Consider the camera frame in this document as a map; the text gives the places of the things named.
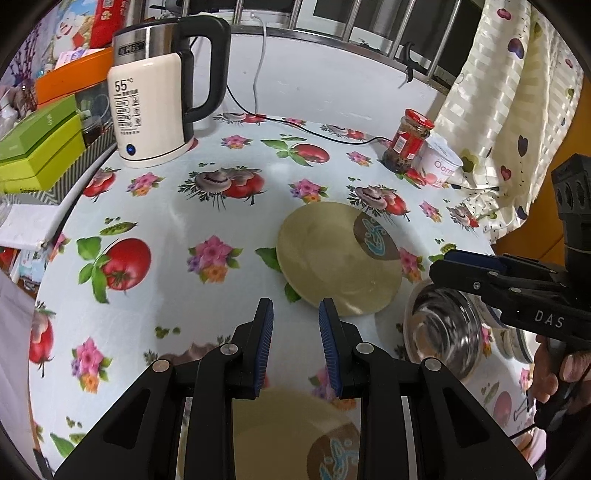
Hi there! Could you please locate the black power cable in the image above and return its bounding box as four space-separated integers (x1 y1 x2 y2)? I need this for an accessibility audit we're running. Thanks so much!
225 85 398 148

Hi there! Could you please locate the metal window grille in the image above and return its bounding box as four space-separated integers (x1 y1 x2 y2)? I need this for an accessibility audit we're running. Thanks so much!
231 0 467 93

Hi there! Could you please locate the cream printed curtain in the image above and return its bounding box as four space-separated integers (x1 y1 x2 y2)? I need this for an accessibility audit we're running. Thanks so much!
434 0 587 245

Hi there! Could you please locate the floral printed tablecloth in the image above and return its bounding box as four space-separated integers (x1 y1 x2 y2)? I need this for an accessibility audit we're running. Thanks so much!
28 108 546 480

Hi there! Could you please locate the zigzag patterned box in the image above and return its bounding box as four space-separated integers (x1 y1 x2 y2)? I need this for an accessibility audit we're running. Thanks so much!
37 92 118 204

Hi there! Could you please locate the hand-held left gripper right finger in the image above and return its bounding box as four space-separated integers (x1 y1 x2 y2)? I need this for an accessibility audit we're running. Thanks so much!
318 298 539 480

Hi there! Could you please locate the colourful printed bag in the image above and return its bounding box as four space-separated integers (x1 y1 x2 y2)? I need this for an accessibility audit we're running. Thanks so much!
44 0 100 58

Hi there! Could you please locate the white power cable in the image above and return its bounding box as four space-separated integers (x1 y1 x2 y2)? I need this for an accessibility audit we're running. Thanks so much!
249 11 269 116

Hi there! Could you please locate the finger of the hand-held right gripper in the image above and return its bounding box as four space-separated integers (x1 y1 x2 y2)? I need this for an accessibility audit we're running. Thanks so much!
443 250 561 282
428 260 568 305

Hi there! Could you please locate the orange box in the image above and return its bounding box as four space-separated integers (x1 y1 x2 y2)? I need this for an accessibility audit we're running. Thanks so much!
36 46 114 107

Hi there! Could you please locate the yellow plate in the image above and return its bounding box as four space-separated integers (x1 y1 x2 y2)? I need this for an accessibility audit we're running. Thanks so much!
276 202 403 318
178 388 361 480

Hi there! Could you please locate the red snack packet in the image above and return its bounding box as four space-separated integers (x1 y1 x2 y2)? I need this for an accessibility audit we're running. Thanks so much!
90 0 134 49

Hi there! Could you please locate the person's right hand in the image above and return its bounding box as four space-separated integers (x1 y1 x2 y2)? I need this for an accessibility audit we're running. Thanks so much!
526 335 591 416

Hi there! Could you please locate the red-lidded sauce jar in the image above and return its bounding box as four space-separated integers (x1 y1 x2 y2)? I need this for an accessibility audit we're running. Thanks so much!
381 108 435 174

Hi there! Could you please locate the white blue-rimmed bowl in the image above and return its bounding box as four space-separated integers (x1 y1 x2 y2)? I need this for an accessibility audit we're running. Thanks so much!
489 305 536 365

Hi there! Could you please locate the lime green box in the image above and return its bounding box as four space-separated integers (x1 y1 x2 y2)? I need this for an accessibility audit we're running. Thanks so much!
0 114 85 169
0 136 88 193

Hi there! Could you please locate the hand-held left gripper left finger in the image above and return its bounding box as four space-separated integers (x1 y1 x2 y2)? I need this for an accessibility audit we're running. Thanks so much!
53 298 275 480

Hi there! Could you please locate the white yogurt cup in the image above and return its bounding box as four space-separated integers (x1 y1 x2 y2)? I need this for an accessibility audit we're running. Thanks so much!
418 137 464 188

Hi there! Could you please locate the steel bowl with white shell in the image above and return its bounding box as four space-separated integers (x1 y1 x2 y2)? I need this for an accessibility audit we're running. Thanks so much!
403 279 494 384

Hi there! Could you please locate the dark green box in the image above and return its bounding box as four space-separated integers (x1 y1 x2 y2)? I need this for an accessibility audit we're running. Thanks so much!
0 95 78 160

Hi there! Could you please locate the black hook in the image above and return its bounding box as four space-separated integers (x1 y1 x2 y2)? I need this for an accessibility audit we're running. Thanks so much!
404 41 419 84

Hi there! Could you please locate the white paper box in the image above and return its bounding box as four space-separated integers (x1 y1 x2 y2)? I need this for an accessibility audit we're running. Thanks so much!
0 203 70 252

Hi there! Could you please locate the cream electric kettle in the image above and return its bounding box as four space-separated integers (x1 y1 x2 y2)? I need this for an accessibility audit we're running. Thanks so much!
107 16 232 169

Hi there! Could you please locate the wooden wardrobe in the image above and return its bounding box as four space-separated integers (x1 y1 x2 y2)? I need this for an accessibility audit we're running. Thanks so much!
489 152 591 268

